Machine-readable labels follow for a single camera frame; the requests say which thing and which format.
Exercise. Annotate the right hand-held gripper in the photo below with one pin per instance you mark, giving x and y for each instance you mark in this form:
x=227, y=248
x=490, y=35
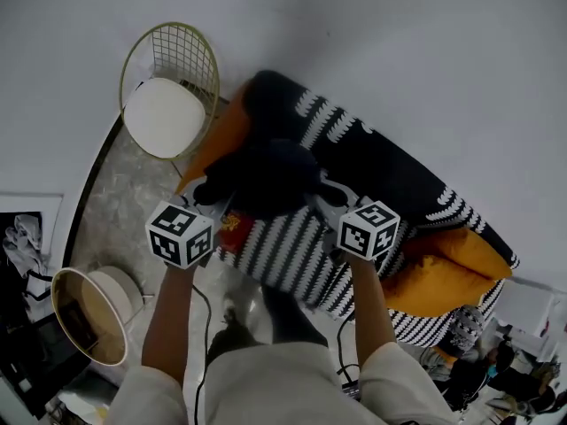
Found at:
x=367, y=233

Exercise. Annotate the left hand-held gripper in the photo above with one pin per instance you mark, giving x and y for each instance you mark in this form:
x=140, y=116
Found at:
x=177, y=237

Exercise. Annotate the dark navy garment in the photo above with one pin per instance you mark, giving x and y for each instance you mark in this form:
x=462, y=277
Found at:
x=274, y=175

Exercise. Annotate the black white patterned blanket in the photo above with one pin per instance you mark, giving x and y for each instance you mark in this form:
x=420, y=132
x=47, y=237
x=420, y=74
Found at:
x=283, y=255

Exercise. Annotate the person's right forearm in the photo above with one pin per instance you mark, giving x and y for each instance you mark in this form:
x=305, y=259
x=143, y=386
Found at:
x=372, y=308

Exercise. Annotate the person's left forearm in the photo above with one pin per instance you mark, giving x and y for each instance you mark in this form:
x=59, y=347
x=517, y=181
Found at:
x=170, y=317

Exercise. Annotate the red pouch with gold print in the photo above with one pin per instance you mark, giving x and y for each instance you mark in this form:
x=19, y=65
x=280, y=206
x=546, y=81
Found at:
x=235, y=233

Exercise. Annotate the orange cushion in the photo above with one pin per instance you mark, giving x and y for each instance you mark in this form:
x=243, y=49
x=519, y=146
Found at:
x=221, y=140
x=469, y=250
x=434, y=290

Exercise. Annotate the white seat cushion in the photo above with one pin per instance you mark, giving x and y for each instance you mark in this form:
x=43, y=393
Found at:
x=164, y=118

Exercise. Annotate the round gold-rimmed side table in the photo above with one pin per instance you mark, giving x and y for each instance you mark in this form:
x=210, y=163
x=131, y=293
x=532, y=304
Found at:
x=80, y=317

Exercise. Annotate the person's light shirt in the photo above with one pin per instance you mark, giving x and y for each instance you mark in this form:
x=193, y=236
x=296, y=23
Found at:
x=274, y=388

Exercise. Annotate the black cabinet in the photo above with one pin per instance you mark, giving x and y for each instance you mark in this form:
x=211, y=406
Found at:
x=35, y=361

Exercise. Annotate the houndstooth patterned cushion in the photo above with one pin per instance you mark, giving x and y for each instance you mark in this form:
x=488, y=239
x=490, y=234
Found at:
x=463, y=330

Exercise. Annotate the small black device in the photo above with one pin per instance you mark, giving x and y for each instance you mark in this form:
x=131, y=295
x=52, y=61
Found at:
x=351, y=391

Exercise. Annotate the white table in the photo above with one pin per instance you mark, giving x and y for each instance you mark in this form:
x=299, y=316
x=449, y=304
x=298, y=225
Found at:
x=527, y=308

